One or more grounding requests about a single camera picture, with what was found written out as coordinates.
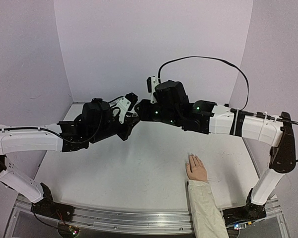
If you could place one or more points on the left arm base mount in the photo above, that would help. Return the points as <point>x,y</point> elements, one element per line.
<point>47,207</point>

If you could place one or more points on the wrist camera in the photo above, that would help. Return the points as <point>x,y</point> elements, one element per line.
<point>152,82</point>
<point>124,107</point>

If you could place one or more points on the beige sleeved forearm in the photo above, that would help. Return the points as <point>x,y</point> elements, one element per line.
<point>206,217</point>

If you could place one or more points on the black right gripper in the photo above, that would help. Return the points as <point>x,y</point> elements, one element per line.
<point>144,110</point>

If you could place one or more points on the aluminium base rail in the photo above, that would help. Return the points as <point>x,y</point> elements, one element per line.
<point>89,222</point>

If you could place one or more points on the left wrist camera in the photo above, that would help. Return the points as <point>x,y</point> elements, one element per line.
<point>124,107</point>

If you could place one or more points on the mannequin hand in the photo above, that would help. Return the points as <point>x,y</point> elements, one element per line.
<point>195,169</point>

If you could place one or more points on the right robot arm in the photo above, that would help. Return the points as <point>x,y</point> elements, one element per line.
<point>209,117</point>

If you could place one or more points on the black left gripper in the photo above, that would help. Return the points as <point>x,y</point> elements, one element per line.
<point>129,125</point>

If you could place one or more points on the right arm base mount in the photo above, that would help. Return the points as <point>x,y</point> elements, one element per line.
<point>250,212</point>

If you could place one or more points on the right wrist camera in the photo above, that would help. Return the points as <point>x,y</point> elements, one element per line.
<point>152,82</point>

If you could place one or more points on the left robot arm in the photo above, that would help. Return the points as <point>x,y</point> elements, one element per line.
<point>31,138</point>

